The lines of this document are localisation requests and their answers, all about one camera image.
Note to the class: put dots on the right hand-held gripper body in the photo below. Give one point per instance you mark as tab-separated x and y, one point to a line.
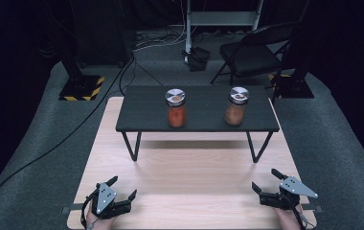
295	187

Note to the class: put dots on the brown spice jar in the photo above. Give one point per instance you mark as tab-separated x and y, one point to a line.
236	108

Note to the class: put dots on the white metal frame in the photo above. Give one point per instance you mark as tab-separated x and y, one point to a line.
221	18

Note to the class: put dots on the red spice jar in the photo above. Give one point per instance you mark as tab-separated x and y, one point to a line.
176	110

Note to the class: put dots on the dark cabinet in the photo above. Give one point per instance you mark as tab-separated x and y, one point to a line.
106	32

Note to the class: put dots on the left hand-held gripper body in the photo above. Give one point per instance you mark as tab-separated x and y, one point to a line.
106	199

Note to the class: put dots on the black table clamp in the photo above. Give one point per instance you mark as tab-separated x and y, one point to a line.
66	210
318	209

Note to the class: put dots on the person's left hand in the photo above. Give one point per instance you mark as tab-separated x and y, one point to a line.
102	224

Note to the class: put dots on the black folding chair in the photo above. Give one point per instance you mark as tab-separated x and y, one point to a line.
250	57

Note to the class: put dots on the black bag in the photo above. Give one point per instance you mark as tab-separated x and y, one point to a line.
199	59

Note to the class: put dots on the black stand with striped base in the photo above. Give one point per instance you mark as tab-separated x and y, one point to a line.
79	87
295	86

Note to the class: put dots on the person's right hand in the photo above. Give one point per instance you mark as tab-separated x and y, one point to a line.
287	219

